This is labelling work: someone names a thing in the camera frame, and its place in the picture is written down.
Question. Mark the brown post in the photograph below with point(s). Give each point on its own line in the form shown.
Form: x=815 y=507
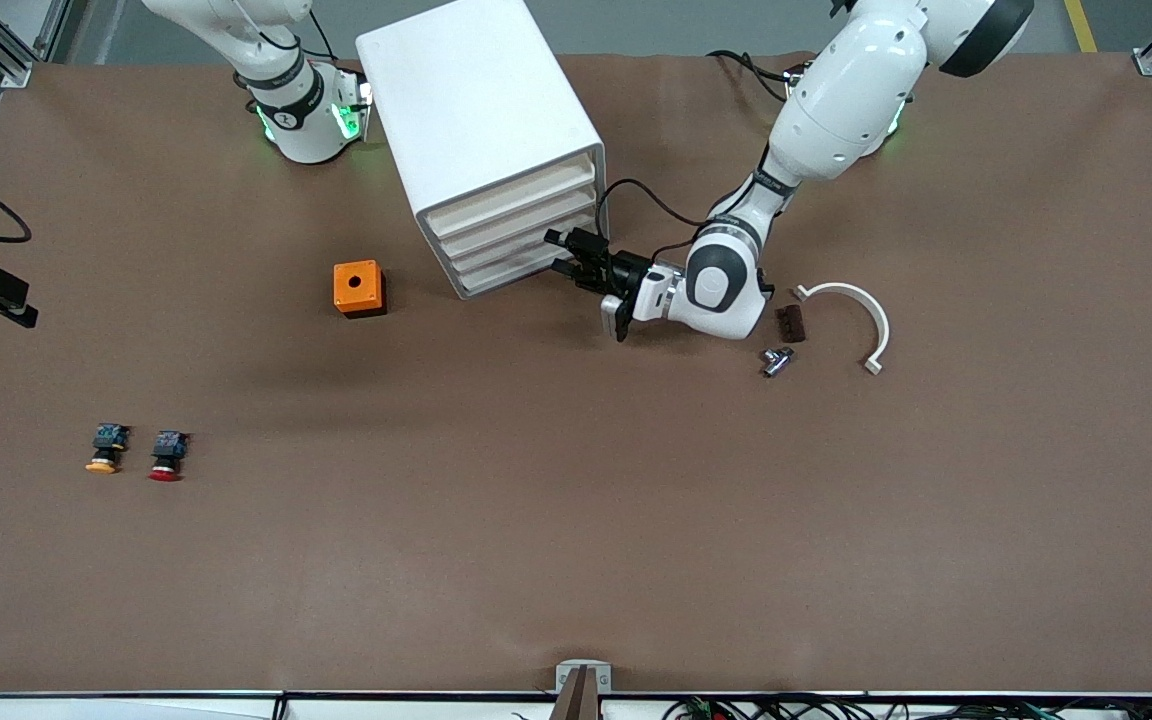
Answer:
x=581 y=700

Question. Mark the yellow push button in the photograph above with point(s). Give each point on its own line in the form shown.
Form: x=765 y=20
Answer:
x=107 y=445

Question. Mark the red push button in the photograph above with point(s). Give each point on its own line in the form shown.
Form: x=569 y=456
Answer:
x=168 y=455

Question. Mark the grey metal bracket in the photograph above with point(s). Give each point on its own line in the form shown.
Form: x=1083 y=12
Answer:
x=564 y=680

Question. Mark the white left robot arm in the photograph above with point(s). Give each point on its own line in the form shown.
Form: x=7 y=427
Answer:
x=836 y=100

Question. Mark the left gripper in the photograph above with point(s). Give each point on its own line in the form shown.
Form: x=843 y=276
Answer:
x=625 y=272

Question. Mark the dark brown terminal block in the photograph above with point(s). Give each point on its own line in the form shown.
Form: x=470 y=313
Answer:
x=791 y=324

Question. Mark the white drawer cabinet housing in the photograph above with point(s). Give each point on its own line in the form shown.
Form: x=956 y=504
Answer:
x=466 y=100

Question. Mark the silver metal fitting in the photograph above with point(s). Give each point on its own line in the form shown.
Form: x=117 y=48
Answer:
x=776 y=362

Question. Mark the orange box with hole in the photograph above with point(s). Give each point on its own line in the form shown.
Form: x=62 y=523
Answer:
x=354 y=285

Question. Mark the white table edge rail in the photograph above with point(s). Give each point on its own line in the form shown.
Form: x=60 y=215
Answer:
x=86 y=708

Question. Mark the white plastic drawer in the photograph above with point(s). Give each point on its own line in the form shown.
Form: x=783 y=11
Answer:
x=516 y=218
x=523 y=240
x=516 y=268
x=511 y=197

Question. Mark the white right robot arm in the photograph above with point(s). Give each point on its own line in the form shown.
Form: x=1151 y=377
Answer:
x=301 y=120

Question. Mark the white curved plastic bracket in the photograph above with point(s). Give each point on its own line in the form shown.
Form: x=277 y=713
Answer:
x=876 y=320

